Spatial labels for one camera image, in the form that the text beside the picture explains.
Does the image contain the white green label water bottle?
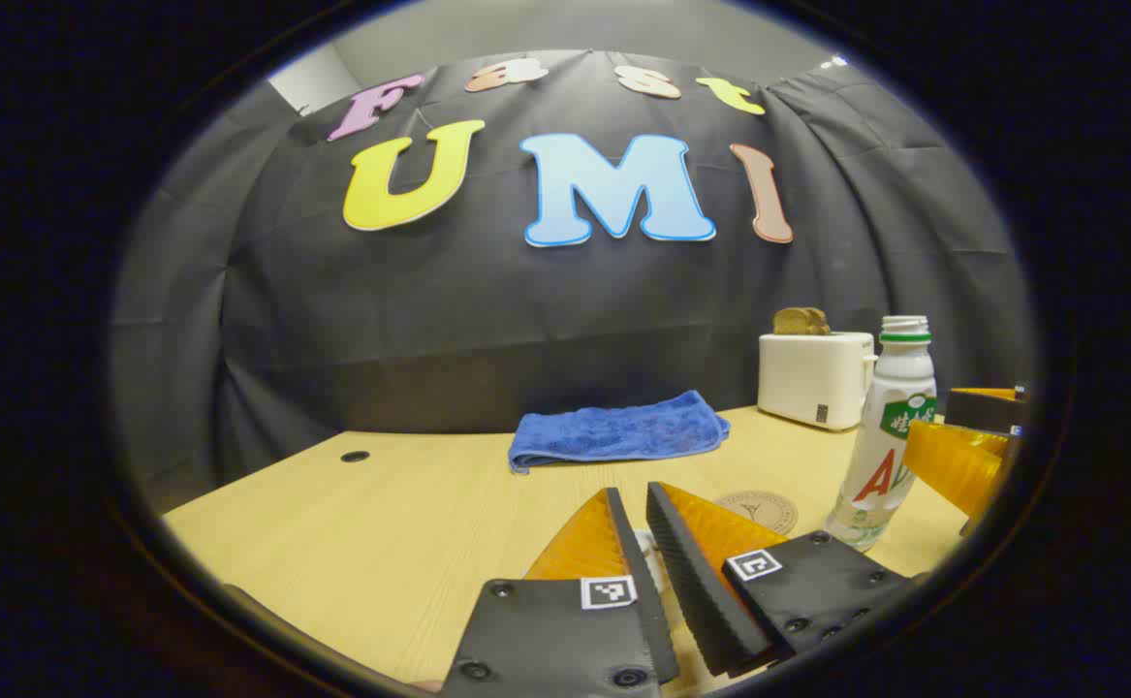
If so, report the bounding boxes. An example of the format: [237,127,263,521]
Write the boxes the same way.
[825,315,938,554]

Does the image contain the black backdrop cloth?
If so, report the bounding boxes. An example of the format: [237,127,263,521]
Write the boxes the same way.
[110,48,1036,486]

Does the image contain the white toaster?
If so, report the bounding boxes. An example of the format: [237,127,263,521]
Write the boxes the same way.
[757,332,878,431]

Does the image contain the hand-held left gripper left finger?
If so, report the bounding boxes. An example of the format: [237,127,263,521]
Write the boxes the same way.
[441,487,680,698]

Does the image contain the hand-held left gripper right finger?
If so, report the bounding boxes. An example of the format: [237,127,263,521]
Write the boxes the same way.
[644,481,918,679]

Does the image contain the blue folded towel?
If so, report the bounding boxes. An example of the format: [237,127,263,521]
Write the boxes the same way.
[508,390,732,474]

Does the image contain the round brown coaster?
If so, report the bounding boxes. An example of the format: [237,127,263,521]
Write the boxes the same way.
[715,490,801,537]

